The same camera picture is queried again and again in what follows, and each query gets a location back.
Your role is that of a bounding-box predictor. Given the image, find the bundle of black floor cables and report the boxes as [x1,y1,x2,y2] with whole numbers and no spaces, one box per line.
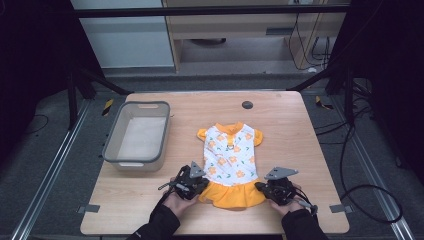
[314,78,376,146]

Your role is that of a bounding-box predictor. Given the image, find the person's left hand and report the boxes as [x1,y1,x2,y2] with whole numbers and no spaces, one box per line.
[161,177,201,220]

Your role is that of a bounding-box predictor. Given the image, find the black looped floor cable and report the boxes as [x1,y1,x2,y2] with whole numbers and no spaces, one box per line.
[338,123,404,225]

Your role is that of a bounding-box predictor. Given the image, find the orange white floral pet dress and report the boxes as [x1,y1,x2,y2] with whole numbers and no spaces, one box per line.
[196,121,268,211]

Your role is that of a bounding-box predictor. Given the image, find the person's right hand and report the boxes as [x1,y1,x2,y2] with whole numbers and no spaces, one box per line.
[267,181,307,218]

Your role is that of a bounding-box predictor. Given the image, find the aluminium floor rail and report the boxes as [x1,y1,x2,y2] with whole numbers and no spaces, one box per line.
[9,99,92,240]
[328,94,416,240]

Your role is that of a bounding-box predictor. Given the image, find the black metal stand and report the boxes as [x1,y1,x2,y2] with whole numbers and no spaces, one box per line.
[287,63,356,128]
[65,64,133,132]

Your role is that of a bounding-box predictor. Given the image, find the thin black floor cable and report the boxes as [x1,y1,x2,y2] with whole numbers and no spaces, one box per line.
[25,114,50,135]

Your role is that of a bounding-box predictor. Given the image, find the hanging black desk cables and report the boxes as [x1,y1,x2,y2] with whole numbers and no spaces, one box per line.
[287,12,332,72]

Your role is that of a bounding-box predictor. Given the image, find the grey tape mark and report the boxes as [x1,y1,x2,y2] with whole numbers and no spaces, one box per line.
[328,204,354,215]
[76,204,101,215]

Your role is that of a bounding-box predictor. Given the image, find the white cabinet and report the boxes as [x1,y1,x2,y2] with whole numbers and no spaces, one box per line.
[70,0,176,70]

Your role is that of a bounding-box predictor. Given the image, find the black yellow striped tape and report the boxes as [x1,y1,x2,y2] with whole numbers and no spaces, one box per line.
[314,95,334,111]
[101,98,115,117]

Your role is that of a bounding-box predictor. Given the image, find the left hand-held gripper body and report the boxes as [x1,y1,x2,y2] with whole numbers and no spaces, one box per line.
[170,161,210,201]

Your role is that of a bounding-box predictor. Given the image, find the black horizontal bar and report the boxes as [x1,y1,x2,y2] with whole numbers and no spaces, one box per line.
[71,4,351,19]

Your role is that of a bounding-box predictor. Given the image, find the white basin with grey rim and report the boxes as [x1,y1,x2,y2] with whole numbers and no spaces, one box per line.
[101,100,171,173]

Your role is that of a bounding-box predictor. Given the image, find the right hand-held gripper black cable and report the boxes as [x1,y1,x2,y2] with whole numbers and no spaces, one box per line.
[290,185,320,217]

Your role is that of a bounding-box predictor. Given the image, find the light wooden desk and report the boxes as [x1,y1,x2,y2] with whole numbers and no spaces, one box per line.
[161,0,351,74]

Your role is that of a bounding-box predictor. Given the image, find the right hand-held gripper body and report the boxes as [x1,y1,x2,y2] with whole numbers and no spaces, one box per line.
[264,166,300,207]

